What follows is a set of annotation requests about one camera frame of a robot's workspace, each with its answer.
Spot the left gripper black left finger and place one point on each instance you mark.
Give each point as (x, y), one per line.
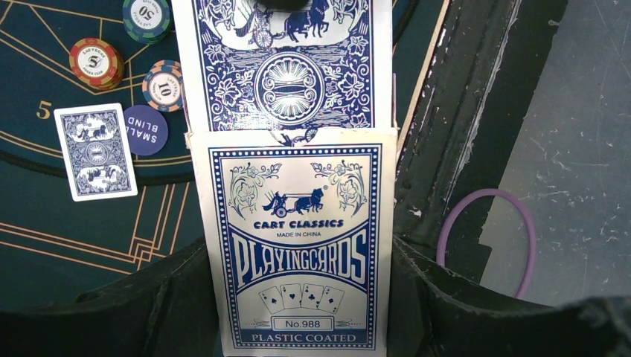
(165, 309)

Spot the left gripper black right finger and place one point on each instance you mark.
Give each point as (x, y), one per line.
(435, 312)

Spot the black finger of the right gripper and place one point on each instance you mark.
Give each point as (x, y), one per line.
(284, 5)

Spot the blue playing card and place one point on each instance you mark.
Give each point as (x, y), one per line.
(248, 66)
(96, 152)

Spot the blue playing card deck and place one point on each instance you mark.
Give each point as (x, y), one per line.
(299, 239)

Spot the purple small blind button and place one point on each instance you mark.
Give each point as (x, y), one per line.
(146, 129)

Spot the orange poker chip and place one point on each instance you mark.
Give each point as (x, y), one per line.
(96, 63)

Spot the rectangular dark green poker mat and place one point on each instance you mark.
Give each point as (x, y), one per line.
(53, 247)

